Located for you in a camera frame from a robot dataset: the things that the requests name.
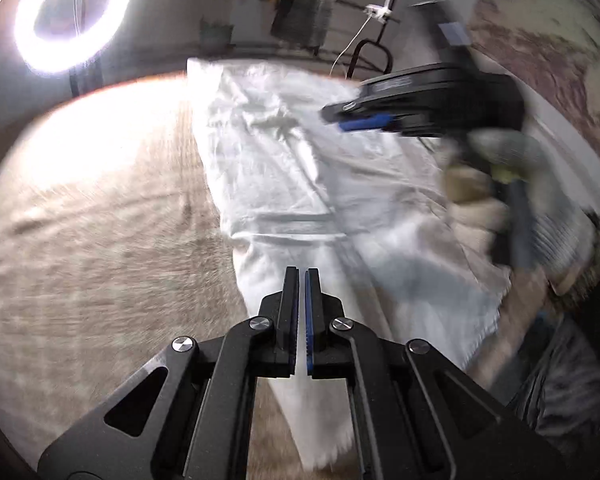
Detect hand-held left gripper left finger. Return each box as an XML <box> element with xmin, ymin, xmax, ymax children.
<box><xmin>37</xmin><ymin>266</ymin><xmax>301</xmax><ymax>480</ymax></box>

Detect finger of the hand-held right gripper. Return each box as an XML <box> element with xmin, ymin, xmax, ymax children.
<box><xmin>321</xmin><ymin>99</ymin><xmax>381</xmax><ymax>122</ymax></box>
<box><xmin>337</xmin><ymin>115</ymin><xmax>397</xmax><ymax>134</ymax></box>

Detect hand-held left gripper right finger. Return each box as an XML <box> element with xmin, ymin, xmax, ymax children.
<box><xmin>304</xmin><ymin>267</ymin><xmax>568</xmax><ymax>480</ymax></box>

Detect white shirt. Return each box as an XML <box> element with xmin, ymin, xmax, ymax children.
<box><xmin>187</xmin><ymin>57</ymin><xmax>513</xmax><ymax>471</ymax></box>

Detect person's right forearm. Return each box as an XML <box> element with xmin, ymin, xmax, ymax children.
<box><xmin>550</xmin><ymin>210</ymin><xmax>600</xmax><ymax>311</ymax></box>

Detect person's right hand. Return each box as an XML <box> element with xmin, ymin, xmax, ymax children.
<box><xmin>442</xmin><ymin>129</ymin><xmax>596</xmax><ymax>282</ymax></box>

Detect dark mesh panel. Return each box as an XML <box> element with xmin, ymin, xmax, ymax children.
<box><xmin>270</xmin><ymin>0</ymin><xmax>342</xmax><ymax>55</ymax></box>

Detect brown mottled cloth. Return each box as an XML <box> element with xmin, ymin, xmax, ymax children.
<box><xmin>470</xmin><ymin>0</ymin><xmax>600</xmax><ymax>161</ymax></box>

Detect beige woven blanket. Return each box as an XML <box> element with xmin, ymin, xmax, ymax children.
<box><xmin>0</xmin><ymin>72</ymin><xmax>531</xmax><ymax>480</ymax></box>

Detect person's grey trousers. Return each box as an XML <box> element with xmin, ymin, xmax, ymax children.
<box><xmin>505</xmin><ymin>310</ymin><xmax>600</xmax><ymax>456</ymax></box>

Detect ring light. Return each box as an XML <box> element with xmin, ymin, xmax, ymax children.
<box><xmin>12</xmin><ymin>0</ymin><xmax>133</xmax><ymax>78</ymax></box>

